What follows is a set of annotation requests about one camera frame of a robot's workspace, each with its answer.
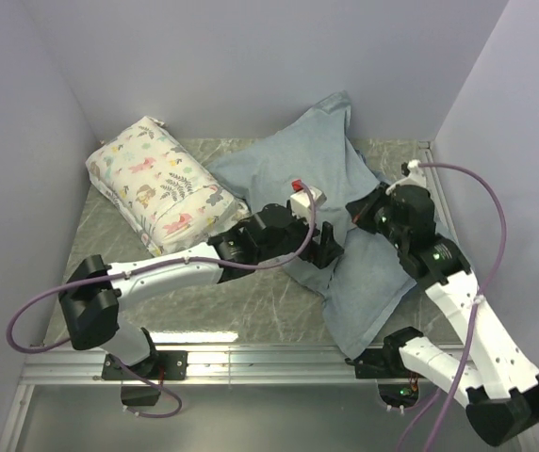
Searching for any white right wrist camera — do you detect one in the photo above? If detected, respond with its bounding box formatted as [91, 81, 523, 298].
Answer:
[385, 159, 427, 195]

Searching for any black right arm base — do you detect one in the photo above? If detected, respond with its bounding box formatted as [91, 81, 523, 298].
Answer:
[344, 348, 420, 412]

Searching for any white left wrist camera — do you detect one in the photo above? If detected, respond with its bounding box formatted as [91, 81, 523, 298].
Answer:
[289, 180, 326, 222]

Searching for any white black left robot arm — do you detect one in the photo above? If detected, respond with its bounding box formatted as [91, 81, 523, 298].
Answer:
[58, 204, 344, 379]

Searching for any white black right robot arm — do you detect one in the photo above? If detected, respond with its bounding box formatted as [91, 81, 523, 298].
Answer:
[347, 184, 539, 446]

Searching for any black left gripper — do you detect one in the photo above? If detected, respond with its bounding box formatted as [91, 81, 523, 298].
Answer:
[259, 206, 344, 268]

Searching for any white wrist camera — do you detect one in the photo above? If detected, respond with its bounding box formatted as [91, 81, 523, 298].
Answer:
[385, 159, 427, 195]
[289, 180, 326, 222]

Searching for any blue fish print pillowcase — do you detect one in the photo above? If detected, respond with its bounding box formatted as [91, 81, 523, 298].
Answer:
[206, 89, 468, 361]

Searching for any aluminium front rail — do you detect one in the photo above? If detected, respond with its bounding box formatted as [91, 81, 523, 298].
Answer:
[19, 346, 468, 385]

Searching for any white floral print pillow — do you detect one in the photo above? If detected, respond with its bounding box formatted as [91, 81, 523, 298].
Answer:
[86, 116, 250, 256]

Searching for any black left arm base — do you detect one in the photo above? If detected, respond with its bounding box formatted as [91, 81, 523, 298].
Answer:
[101, 350, 188, 409]

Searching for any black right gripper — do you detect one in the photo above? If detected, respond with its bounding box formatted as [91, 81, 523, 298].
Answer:
[346, 181, 408, 249]

